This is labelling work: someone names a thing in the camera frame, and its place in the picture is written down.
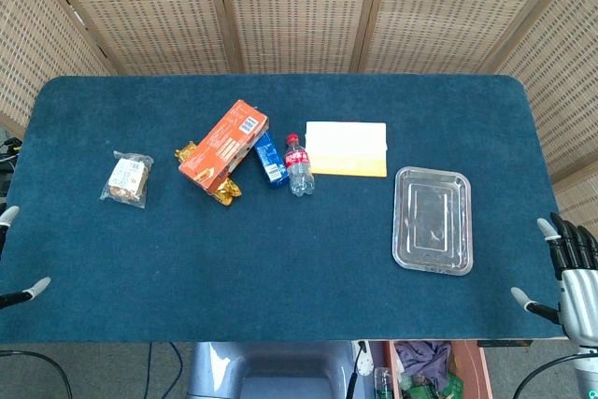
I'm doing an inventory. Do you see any small blue carton box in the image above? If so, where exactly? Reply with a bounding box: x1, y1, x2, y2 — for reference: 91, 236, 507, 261
253, 130, 290, 191

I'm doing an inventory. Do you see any white tool with black handle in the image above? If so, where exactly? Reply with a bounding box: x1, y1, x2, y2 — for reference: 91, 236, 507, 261
345, 340, 376, 399

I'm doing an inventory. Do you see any orange cardboard snack box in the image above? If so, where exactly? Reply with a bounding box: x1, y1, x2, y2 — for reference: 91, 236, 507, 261
178, 99, 270, 195

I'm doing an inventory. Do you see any small clear bottle in crate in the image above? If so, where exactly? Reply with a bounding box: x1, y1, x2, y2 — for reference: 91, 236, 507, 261
373, 366, 394, 399

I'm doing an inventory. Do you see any purple cloth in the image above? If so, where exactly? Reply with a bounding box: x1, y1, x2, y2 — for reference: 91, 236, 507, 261
395, 341, 453, 392

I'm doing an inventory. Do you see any black floor cable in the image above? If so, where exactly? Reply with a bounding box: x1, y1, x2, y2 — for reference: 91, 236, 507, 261
0, 349, 74, 399

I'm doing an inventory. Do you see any clear plastic tray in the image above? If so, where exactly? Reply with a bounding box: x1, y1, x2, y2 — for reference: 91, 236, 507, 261
391, 165, 475, 277

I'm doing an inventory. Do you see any gold foil snack packet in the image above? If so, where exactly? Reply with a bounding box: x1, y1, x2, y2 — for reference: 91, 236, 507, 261
175, 140, 243, 207

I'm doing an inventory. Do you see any grey blue robot torso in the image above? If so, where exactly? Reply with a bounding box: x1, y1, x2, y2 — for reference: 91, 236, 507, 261
186, 341, 357, 399

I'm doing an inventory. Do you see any dark blue felt table mat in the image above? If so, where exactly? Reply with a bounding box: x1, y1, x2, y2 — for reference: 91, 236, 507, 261
0, 73, 565, 345

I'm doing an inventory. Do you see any woven bamboo folding screen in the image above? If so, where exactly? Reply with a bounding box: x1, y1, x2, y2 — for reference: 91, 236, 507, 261
0, 0, 598, 216

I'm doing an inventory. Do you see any thin dark floor cable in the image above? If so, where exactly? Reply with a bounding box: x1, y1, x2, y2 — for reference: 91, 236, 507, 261
146, 341, 184, 399

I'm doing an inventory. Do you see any black equipment beside table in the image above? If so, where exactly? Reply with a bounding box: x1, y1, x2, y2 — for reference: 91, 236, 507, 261
0, 136, 22, 177

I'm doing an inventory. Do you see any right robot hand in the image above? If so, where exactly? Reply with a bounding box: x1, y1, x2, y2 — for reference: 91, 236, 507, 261
510, 211, 598, 349

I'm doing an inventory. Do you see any clear bag of snacks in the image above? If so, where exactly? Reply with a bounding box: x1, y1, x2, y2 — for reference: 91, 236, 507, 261
99, 150, 154, 209

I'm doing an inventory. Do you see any cola bottle with red label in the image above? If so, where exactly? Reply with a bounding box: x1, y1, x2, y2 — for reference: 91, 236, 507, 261
284, 133, 317, 198

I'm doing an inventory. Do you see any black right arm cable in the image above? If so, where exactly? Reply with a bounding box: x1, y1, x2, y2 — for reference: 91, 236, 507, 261
511, 352, 581, 399

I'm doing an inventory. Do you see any white and yellow flat box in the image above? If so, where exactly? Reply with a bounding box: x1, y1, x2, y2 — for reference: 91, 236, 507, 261
305, 121, 389, 178

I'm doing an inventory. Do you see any pink storage crate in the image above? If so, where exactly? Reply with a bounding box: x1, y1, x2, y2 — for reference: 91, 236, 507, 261
382, 340, 494, 399

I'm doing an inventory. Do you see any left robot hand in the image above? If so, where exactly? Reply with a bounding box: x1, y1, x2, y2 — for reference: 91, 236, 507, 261
0, 205, 51, 310

